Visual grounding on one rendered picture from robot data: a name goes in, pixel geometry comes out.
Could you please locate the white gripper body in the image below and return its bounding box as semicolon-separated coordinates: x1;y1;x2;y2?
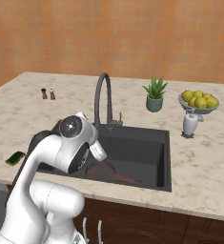
89;138;109;162

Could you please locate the brown pan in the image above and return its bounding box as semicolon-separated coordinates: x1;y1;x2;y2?
84;159;144;186

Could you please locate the dark grey sink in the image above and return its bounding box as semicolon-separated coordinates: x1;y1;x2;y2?
11;121;173;193

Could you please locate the green sponge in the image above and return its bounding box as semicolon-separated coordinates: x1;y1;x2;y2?
5;151;27;167

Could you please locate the dark grey curved tap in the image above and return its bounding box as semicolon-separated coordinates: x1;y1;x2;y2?
93;71;124;131

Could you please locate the dark wood cupboard door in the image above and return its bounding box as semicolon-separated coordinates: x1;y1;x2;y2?
72;198;93;244
91;199;189;244
182;215;224;244

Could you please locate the green plant in grey pot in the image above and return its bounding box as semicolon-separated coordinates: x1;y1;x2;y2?
141;75;169;113

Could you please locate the white soap dispenser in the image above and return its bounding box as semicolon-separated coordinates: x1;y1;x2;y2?
180;109;199;140

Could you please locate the grey fruit bowl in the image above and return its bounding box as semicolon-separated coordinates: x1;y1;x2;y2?
177;92;220;122

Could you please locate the silver cupboard handle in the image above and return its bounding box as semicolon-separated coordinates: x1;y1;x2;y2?
96;219;104;244
81;216;89;244

